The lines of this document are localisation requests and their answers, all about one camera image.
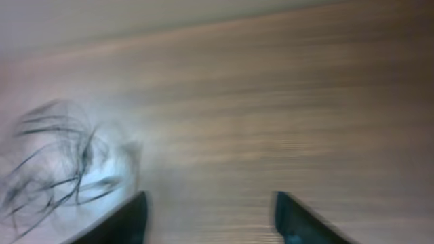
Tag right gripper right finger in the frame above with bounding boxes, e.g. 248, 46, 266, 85
273, 191, 355, 244

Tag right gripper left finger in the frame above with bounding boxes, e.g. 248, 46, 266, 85
67, 191, 149, 244

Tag black USB cable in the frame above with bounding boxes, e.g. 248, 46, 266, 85
0, 98, 143, 243

